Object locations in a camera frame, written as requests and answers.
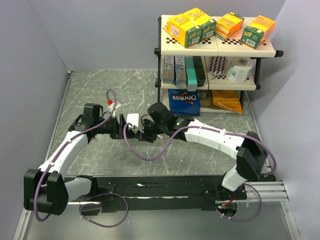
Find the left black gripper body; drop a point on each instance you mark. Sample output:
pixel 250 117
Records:
pixel 110 126

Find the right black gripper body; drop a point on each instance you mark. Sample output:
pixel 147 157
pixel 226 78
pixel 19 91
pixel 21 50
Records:
pixel 151 130

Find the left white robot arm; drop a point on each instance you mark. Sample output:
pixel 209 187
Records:
pixel 44 188

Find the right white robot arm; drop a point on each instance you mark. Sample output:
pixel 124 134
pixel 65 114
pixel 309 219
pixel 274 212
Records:
pixel 246 149

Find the blue Doritos bag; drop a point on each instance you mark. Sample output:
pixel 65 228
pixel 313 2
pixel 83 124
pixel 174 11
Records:
pixel 183 102

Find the brown snack bag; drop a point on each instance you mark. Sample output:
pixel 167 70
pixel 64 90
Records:
pixel 205 98

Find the teal box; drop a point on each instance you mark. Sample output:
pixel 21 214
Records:
pixel 190 74

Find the black green box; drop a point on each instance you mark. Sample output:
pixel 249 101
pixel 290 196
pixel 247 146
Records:
pixel 199 70

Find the yellow honey dijon bag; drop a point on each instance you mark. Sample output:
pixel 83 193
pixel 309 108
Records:
pixel 227 100

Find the purple zigzag sponge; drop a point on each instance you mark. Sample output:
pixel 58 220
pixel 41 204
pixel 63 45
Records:
pixel 217 65

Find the beige three tier shelf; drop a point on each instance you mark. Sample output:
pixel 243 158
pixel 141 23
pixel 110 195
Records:
pixel 212 47

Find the yellow sponge box left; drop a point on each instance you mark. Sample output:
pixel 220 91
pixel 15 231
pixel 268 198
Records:
pixel 184 30

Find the yellow sponge box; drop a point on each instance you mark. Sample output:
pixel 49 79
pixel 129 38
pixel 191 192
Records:
pixel 184 30
pixel 206 22

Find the toilet paper roll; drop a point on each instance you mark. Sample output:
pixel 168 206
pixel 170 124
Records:
pixel 239 69

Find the orange sponge pack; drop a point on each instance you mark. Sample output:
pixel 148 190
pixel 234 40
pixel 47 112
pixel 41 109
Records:
pixel 228 25

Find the orange green sponge box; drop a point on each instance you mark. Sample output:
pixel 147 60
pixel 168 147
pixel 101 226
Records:
pixel 257 31

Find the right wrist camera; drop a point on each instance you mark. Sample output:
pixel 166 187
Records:
pixel 133 121

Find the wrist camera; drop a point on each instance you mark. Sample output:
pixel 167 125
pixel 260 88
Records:
pixel 113 106
pixel 133 121

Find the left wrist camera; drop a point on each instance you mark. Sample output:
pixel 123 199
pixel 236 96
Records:
pixel 113 106

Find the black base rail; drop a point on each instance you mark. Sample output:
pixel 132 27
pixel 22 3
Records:
pixel 165 192

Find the aluminium frame rail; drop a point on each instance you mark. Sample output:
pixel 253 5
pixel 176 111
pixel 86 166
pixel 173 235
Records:
pixel 272 191

